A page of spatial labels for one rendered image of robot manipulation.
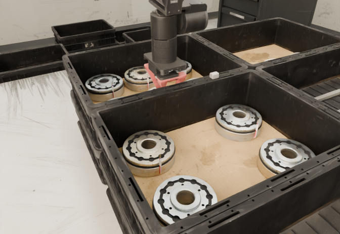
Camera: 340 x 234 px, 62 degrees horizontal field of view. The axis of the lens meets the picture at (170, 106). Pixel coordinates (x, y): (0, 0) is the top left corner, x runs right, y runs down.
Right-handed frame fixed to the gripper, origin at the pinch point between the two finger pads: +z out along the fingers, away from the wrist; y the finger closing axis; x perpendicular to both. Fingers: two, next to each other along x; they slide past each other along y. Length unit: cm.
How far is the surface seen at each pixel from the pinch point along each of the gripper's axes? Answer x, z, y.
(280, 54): -52, 5, 12
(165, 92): 4.3, -6.0, -9.4
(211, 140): -2.9, 4.0, -16.9
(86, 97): 19.4, -6.2, -3.8
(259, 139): -12.5, 4.0, -21.4
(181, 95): 0.6, -4.4, -9.7
